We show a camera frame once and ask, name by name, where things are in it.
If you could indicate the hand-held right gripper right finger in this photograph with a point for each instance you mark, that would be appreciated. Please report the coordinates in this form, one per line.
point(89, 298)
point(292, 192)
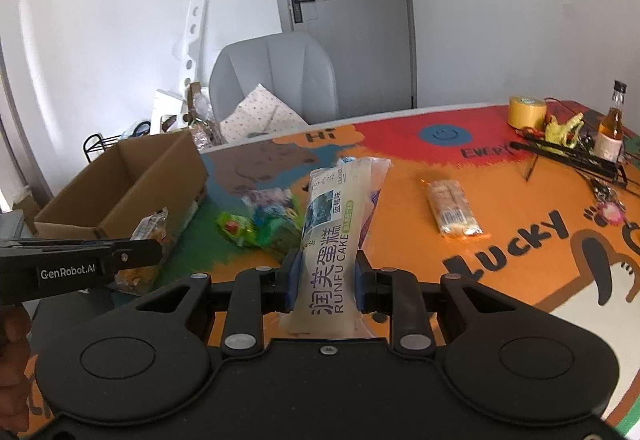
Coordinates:
point(358, 282)

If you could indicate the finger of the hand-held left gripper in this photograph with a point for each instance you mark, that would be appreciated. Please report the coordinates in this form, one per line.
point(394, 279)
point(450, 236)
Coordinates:
point(140, 254)

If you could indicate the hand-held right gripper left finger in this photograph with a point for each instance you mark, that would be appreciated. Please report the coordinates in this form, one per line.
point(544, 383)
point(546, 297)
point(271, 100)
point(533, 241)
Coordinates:
point(295, 281)

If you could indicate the brown bread packet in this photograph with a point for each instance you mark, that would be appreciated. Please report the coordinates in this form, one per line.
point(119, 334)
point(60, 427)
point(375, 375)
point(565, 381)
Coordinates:
point(150, 226)

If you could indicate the white cake packet blue print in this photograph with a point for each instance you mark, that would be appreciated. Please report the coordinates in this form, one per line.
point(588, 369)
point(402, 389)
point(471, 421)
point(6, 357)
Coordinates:
point(332, 240)

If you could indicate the colourful blue-green snack packet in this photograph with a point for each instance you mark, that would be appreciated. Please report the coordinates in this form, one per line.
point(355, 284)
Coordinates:
point(272, 217)

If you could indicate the brown cardboard box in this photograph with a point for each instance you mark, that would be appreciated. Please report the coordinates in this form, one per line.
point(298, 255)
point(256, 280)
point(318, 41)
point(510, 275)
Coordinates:
point(150, 170)

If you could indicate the orange wafer packet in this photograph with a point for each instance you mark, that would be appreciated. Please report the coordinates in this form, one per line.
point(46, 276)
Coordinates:
point(454, 210)

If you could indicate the person's left hand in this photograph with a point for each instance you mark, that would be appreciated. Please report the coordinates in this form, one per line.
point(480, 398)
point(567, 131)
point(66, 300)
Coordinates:
point(14, 360)

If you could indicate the grey side door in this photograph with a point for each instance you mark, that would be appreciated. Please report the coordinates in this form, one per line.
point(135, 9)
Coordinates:
point(20, 145)

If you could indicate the white box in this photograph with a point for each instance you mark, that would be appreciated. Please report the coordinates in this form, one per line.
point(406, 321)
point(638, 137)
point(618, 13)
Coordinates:
point(164, 113)

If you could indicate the clear plastic bag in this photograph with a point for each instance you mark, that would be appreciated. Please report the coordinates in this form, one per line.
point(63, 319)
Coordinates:
point(205, 120)

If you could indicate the colourful printed table mat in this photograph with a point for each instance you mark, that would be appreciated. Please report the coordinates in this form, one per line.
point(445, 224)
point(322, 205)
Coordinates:
point(500, 200)

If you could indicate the white dotted cushion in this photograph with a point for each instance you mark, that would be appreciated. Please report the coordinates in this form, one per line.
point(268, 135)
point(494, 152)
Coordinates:
point(260, 115)

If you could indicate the grey chair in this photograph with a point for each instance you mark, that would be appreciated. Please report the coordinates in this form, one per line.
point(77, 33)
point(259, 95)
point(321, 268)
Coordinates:
point(300, 70)

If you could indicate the white foam board with holes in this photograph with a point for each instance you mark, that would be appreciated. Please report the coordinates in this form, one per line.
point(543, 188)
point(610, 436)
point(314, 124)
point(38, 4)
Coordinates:
point(192, 35)

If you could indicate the yellow tape roll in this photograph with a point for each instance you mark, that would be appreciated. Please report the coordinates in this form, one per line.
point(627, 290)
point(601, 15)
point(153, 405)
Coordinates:
point(527, 113)

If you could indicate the yellow-green toy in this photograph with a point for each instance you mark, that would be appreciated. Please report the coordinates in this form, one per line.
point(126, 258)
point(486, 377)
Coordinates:
point(562, 129)

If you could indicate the glass bottle amber liquid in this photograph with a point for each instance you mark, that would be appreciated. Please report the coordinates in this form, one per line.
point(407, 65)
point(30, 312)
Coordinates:
point(611, 130)

